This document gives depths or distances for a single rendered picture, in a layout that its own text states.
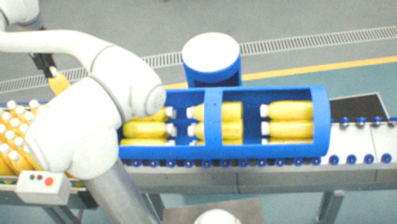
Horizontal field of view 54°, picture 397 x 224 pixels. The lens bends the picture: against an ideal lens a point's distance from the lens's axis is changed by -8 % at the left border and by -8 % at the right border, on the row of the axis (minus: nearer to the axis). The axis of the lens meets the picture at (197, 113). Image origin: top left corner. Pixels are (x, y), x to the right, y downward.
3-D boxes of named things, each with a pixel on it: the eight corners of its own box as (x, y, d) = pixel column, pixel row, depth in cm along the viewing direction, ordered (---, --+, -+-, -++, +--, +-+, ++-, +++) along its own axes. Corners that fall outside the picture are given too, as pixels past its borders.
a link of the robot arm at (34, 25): (43, 3, 128) (48, 17, 133) (18, 4, 128) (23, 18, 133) (34, 23, 123) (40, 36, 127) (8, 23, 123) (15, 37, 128)
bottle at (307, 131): (313, 140, 160) (266, 141, 162) (312, 123, 163) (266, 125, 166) (315, 133, 153) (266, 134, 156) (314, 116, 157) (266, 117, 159)
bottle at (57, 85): (61, 104, 165) (41, 75, 151) (74, 93, 168) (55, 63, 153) (69, 113, 162) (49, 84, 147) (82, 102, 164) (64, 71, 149)
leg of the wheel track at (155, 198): (169, 224, 261) (147, 174, 212) (160, 224, 261) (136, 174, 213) (170, 216, 264) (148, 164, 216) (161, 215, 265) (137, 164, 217)
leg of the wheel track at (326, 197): (325, 223, 246) (342, 171, 198) (316, 223, 247) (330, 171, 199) (325, 215, 250) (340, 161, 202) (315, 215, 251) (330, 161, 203)
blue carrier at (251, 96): (325, 171, 163) (334, 125, 142) (114, 171, 176) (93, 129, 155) (317, 118, 182) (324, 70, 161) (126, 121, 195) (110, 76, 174)
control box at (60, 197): (66, 205, 163) (57, 193, 155) (25, 203, 166) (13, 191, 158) (72, 183, 169) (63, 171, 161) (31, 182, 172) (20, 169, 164)
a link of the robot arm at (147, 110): (122, 32, 95) (74, 63, 89) (175, 66, 86) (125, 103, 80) (130, 72, 105) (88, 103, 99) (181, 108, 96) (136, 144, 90)
